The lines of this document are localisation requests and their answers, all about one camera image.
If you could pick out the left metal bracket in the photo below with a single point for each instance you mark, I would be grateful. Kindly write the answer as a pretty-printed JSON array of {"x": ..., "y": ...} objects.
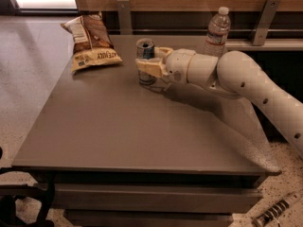
[{"x": 124, "y": 17}]

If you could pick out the black chair base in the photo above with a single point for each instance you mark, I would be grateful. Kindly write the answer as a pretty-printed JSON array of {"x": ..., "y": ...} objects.
[{"x": 10, "y": 193}]

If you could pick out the redbull can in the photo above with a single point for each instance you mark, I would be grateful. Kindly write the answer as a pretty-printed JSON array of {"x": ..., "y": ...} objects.
[{"x": 145, "y": 50}]

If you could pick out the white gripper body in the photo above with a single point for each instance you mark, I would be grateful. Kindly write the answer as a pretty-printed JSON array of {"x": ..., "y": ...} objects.
[{"x": 177, "y": 66}]

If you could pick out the metal bracket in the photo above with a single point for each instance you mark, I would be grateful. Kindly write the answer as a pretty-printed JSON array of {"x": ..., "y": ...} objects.
[
  {"x": 124, "y": 17},
  {"x": 265, "y": 20}
]

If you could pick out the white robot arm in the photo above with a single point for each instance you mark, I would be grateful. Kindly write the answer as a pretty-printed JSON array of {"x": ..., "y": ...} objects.
[{"x": 233, "y": 75}]

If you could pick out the striped tube on floor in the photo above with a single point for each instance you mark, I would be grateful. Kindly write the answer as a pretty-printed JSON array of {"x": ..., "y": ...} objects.
[{"x": 276, "y": 210}]

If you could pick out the brown chips bag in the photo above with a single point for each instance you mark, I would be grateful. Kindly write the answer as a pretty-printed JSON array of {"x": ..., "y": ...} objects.
[{"x": 92, "y": 45}]

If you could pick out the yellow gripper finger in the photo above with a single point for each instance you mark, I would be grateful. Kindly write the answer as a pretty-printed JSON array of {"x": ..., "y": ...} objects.
[
  {"x": 154, "y": 67},
  {"x": 162, "y": 52}
]

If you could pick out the right metal bracket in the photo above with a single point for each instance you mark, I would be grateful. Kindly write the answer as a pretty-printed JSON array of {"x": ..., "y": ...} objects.
[{"x": 265, "y": 20}]

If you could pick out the clear plastic water bottle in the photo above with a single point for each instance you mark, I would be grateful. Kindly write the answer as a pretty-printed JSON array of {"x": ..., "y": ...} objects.
[{"x": 217, "y": 32}]

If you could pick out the grey table frame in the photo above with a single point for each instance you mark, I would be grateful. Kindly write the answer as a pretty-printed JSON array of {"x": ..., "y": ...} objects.
[{"x": 112, "y": 199}]

